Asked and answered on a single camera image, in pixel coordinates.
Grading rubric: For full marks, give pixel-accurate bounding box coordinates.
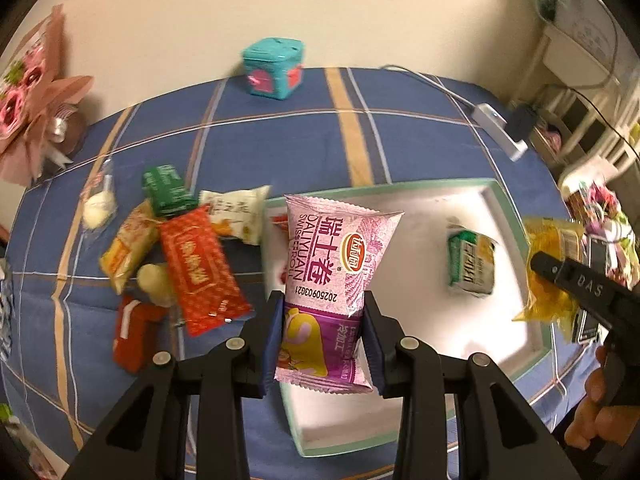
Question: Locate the pink cake roll packet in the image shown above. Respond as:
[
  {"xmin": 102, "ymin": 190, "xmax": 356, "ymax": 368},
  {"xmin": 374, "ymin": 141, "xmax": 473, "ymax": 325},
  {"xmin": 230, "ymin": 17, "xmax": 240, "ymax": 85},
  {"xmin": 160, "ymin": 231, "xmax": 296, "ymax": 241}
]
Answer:
[{"xmin": 274, "ymin": 194, "xmax": 405, "ymax": 393}]

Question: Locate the blue plaid tablecloth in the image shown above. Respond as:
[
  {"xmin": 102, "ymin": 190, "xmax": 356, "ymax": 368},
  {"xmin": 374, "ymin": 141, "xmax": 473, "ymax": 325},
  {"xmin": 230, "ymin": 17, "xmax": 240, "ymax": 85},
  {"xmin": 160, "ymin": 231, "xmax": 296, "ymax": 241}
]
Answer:
[{"xmin": 0, "ymin": 66, "xmax": 601, "ymax": 480}]

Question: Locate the small red packet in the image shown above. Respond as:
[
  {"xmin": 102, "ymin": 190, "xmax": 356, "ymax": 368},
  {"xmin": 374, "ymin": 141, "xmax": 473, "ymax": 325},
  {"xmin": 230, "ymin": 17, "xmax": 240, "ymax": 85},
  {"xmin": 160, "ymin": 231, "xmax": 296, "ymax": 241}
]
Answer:
[{"xmin": 269, "ymin": 214, "xmax": 291, "ymax": 288}]

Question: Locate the orange yellow snack packet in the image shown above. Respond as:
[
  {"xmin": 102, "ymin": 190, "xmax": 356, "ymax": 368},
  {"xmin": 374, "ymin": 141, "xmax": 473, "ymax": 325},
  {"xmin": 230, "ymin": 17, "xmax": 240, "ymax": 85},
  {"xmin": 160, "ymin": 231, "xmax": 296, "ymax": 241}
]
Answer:
[{"xmin": 99, "ymin": 199, "xmax": 161, "ymax": 295}]

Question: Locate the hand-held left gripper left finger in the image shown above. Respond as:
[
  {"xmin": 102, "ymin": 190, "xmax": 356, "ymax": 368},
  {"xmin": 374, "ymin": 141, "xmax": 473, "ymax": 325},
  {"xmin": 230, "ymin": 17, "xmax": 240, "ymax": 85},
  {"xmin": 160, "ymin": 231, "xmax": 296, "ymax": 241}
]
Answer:
[{"xmin": 65, "ymin": 290, "xmax": 286, "ymax": 480}]

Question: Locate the cream snack packet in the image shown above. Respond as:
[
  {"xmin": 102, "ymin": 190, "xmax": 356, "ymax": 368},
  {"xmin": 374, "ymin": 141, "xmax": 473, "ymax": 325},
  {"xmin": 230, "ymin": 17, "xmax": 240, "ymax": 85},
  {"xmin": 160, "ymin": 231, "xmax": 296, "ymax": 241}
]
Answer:
[{"xmin": 198, "ymin": 185, "xmax": 272, "ymax": 246}]

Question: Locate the dark green snack packet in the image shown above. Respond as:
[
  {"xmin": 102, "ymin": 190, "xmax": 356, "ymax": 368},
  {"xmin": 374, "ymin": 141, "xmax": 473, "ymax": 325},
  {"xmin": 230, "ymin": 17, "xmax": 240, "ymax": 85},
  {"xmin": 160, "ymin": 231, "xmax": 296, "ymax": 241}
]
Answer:
[{"xmin": 141, "ymin": 164, "xmax": 198, "ymax": 218}]

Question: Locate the pale yellow jelly cup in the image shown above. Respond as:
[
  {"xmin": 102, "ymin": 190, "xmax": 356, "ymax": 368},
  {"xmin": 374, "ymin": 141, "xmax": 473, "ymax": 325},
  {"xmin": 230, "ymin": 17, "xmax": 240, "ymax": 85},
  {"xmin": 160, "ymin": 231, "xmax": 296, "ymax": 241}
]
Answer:
[{"xmin": 136, "ymin": 262, "xmax": 176, "ymax": 307}]

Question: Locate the white shelf rack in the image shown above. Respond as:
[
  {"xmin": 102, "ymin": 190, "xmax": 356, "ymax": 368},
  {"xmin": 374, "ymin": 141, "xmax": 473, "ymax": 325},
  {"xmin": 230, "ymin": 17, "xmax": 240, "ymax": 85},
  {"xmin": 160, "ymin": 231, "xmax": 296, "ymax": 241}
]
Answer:
[{"xmin": 530, "ymin": 25, "xmax": 640, "ymax": 171}]

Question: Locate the white power strip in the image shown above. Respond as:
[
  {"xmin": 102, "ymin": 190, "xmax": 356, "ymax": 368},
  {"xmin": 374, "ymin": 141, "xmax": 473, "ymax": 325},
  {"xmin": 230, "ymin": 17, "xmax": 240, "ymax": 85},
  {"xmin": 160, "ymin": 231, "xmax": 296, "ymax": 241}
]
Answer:
[{"xmin": 471, "ymin": 103, "xmax": 528, "ymax": 162}]

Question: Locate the green and white snack packet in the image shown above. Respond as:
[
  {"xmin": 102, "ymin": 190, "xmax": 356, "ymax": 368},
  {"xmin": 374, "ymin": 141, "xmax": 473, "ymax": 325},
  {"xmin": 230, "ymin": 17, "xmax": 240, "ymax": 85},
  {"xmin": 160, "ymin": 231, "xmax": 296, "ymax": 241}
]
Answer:
[{"xmin": 446, "ymin": 220, "xmax": 498, "ymax": 298}]

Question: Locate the black cable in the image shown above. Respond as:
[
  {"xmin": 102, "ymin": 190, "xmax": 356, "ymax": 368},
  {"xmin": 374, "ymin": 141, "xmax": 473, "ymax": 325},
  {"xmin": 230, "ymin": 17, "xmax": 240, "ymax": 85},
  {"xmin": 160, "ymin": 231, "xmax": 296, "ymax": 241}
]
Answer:
[{"xmin": 567, "ymin": 87, "xmax": 640, "ymax": 156}]

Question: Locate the yellow translucent snack packet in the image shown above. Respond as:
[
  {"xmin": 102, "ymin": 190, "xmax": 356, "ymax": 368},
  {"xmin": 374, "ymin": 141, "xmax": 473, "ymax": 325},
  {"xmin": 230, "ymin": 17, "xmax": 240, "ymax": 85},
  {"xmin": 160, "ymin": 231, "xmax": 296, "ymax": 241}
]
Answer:
[{"xmin": 512, "ymin": 216, "xmax": 586, "ymax": 341}]

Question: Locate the red patterned snack packet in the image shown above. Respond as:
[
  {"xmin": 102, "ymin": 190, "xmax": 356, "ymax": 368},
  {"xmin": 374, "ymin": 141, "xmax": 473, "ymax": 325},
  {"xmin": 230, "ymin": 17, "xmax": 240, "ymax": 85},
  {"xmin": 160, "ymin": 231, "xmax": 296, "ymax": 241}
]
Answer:
[{"xmin": 159, "ymin": 205, "xmax": 252, "ymax": 337}]

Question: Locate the person's right hand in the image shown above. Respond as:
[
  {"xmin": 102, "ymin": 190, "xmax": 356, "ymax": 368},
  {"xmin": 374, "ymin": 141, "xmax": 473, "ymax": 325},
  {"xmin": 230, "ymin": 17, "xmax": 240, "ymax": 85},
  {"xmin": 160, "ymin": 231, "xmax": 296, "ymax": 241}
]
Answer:
[{"xmin": 564, "ymin": 346, "xmax": 640, "ymax": 450}]

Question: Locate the teal toy house box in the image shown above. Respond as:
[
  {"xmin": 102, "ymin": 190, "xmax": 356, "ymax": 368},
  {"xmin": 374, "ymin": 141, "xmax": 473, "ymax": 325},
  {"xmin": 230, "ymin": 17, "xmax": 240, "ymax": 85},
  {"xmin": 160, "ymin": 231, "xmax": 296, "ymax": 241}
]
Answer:
[{"xmin": 242, "ymin": 36, "xmax": 306, "ymax": 100}]

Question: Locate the white cable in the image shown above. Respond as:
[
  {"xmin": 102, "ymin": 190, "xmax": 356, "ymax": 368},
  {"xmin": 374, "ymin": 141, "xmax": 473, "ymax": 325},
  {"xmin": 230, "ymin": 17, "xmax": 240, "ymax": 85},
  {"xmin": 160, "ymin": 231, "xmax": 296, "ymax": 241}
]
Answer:
[{"xmin": 380, "ymin": 64, "xmax": 481, "ymax": 111}]

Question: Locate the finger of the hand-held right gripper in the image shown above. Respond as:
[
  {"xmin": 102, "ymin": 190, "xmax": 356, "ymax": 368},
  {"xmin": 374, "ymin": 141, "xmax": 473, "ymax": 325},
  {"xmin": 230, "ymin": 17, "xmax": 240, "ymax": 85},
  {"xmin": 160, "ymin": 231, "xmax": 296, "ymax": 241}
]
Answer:
[{"xmin": 530, "ymin": 251, "xmax": 618, "ymax": 311}]

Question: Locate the pink flower bouquet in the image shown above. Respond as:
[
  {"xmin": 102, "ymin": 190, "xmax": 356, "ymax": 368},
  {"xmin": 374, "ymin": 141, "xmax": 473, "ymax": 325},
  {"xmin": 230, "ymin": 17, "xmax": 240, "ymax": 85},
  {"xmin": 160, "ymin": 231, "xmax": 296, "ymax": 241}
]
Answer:
[{"xmin": 0, "ymin": 4, "xmax": 95, "ymax": 183}]

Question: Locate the white box with mint rim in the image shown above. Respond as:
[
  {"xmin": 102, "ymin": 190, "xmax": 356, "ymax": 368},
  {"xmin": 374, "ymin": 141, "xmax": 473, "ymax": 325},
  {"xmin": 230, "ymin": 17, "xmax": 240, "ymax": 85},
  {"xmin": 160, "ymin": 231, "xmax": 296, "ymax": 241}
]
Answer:
[{"xmin": 262, "ymin": 177, "xmax": 551, "ymax": 458}]

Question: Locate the black charger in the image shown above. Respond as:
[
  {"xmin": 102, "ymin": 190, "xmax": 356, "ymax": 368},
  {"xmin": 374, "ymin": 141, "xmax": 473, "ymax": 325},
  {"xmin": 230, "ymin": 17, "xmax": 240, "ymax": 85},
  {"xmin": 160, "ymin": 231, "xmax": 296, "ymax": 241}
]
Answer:
[{"xmin": 507, "ymin": 105, "xmax": 540, "ymax": 143}]

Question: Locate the floral printed packet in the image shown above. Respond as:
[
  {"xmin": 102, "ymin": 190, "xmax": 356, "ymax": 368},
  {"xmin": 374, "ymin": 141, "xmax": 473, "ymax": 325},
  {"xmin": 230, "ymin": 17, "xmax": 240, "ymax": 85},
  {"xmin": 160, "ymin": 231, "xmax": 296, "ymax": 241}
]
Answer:
[{"xmin": 557, "ymin": 157, "xmax": 640, "ymax": 291}]

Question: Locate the clear-wrapped white pastry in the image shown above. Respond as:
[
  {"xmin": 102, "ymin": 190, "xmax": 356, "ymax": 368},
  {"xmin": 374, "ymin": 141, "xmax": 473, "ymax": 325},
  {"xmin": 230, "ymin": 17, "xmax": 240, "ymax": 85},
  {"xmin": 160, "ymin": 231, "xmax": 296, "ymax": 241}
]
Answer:
[{"xmin": 80, "ymin": 160, "xmax": 118, "ymax": 241}]

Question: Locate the dark red snack packet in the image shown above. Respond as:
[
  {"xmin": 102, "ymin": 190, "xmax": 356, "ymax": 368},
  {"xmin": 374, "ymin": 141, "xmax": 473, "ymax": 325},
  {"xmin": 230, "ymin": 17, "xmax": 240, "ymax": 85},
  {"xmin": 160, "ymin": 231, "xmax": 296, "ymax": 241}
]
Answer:
[{"xmin": 112, "ymin": 294, "xmax": 171, "ymax": 375}]

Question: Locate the white round appliance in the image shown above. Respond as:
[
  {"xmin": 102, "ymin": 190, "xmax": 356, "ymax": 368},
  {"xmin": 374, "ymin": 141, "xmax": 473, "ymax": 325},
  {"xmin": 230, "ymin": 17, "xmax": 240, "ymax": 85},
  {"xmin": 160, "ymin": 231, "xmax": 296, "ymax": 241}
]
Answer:
[{"xmin": 532, "ymin": 0, "xmax": 626, "ymax": 68}]

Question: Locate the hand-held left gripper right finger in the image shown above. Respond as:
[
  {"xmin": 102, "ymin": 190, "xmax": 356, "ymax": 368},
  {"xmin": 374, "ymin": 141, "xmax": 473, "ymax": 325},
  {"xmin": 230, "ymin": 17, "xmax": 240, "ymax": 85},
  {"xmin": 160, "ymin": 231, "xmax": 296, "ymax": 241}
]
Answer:
[{"xmin": 362, "ymin": 290, "xmax": 583, "ymax": 480}]

